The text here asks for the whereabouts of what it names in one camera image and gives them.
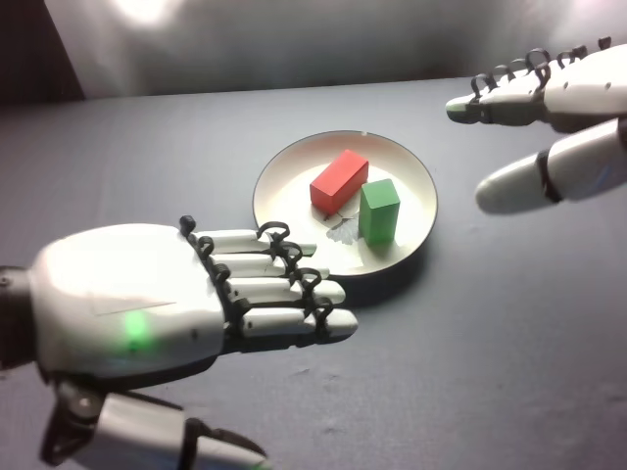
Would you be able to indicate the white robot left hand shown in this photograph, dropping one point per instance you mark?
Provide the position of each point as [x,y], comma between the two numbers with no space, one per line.
[122,294]

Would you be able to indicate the green cube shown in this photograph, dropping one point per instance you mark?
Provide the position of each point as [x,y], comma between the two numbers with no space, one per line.
[379,215]

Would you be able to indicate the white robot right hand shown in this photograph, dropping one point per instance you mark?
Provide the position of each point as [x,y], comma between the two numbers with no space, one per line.
[578,93]

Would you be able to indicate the grey table cloth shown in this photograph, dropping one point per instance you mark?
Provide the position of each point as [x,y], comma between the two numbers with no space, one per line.
[490,343]

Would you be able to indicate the white plate with dark rim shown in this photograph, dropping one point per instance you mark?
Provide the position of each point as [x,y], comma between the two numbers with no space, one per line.
[294,186]

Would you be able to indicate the red cube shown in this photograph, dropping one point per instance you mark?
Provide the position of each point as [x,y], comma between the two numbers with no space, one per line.
[338,178]

